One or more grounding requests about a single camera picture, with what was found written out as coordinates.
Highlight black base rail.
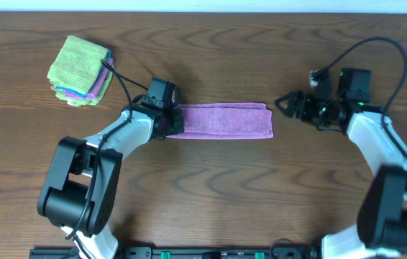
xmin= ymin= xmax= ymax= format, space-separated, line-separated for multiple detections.
xmin=28 ymin=238 xmax=322 ymax=259

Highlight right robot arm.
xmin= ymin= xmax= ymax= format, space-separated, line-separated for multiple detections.
xmin=275 ymin=68 xmax=407 ymax=258

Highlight purple microfiber cloth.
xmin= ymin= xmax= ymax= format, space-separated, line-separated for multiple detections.
xmin=173 ymin=102 xmax=273 ymax=140

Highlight blue folded cloth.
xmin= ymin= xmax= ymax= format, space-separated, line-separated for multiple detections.
xmin=47 ymin=50 xmax=114 ymax=103

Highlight purple folded cloth in stack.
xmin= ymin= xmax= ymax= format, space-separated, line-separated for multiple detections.
xmin=58 ymin=65 xmax=112 ymax=101

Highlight bottom green folded cloth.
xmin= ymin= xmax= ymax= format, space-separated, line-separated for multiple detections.
xmin=51 ymin=86 xmax=101 ymax=106

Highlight green folded cloth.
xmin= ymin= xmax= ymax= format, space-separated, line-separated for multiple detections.
xmin=51 ymin=86 xmax=101 ymax=106
xmin=47 ymin=35 xmax=111 ymax=94

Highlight top green folded cloth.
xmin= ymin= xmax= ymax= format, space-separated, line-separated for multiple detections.
xmin=47 ymin=35 xmax=111 ymax=94

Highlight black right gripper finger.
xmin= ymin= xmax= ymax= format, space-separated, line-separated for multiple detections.
xmin=275 ymin=91 xmax=302 ymax=108
xmin=277 ymin=103 xmax=302 ymax=119

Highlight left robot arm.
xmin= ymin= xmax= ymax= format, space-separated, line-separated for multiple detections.
xmin=37 ymin=104 xmax=184 ymax=258

